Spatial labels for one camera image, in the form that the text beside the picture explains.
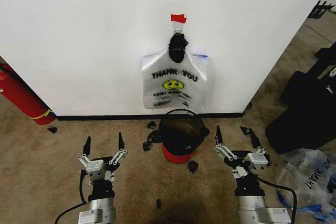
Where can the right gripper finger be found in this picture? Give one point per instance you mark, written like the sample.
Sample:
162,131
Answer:
255,140
219,137

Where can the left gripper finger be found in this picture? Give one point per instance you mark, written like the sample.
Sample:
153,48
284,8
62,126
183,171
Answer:
121,142
87,146

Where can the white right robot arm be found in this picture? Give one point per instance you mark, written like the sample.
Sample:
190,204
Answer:
260,211

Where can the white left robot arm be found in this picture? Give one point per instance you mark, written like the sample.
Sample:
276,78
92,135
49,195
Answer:
101,212

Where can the red trash bin black liner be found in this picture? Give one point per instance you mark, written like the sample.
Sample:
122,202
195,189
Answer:
179,137

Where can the crumpled clear thank you bag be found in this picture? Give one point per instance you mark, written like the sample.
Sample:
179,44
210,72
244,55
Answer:
309,179

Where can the white thank you smiley bag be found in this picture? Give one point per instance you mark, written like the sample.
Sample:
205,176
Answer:
162,95

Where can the bunched black garbage bag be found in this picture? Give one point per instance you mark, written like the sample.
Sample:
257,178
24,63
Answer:
178,48

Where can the black baseboard strip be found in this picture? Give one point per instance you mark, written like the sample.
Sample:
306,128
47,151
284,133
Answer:
105,116

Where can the black plastic scrap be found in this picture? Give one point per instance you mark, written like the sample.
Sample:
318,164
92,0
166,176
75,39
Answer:
192,166
152,140
52,129
151,125
159,202

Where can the large black case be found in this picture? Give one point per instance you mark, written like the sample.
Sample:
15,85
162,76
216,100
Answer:
304,108

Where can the red cylinder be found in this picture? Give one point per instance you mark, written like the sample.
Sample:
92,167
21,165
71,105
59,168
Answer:
23,95

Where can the red tape piece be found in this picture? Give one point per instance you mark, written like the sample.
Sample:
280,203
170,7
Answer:
178,18

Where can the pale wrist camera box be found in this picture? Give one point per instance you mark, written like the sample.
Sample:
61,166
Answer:
95,170
258,162

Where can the clear wall hook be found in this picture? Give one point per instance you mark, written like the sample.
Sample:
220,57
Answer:
178,27

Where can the black frame cart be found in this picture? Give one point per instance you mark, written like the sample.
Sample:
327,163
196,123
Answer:
319,11

